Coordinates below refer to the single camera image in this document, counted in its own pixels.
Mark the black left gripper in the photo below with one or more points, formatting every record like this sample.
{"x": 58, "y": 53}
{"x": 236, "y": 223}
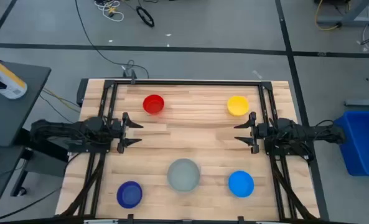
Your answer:
{"x": 122, "y": 133}

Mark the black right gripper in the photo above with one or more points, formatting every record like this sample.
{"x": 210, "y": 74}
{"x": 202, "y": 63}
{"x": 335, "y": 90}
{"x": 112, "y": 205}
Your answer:
{"x": 254, "y": 132}

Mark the yellow plastic bowl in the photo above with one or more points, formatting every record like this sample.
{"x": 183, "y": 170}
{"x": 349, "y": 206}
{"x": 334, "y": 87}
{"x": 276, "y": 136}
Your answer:
{"x": 238, "y": 105}

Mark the red plastic bowl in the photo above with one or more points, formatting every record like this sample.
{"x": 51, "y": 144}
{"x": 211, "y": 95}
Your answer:
{"x": 153, "y": 104}

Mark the light blue plastic bowl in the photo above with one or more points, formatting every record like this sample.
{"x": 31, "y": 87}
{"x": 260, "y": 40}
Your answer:
{"x": 241, "y": 183}

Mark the dark blue plastic bowl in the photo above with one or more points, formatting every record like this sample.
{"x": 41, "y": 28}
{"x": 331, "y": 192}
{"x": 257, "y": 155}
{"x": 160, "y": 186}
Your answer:
{"x": 129, "y": 194}

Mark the large grey bowl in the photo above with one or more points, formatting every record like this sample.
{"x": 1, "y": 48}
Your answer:
{"x": 183, "y": 175}

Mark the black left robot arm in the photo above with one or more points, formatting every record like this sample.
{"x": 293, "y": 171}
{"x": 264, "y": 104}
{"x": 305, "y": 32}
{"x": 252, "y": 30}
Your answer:
{"x": 78, "y": 129}

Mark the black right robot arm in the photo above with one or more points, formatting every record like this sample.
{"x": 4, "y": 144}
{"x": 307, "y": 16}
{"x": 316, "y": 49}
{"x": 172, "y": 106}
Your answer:
{"x": 302, "y": 132}

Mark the blue plastic bin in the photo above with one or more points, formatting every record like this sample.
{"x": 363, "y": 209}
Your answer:
{"x": 363, "y": 143}

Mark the dark grey side table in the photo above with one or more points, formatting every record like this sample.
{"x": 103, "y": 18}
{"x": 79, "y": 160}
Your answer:
{"x": 13, "y": 105}

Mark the white yellow bottle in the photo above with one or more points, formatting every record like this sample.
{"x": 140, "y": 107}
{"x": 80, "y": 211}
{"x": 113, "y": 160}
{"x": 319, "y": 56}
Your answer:
{"x": 7, "y": 79}

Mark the grey metal stand base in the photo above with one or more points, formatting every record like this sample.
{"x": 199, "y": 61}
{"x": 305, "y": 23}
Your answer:
{"x": 347, "y": 20}

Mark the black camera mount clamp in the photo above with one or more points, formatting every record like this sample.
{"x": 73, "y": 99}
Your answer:
{"x": 131, "y": 76}

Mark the black metal table frame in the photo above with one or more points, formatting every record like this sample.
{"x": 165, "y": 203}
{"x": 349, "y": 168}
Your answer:
{"x": 187, "y": 82}

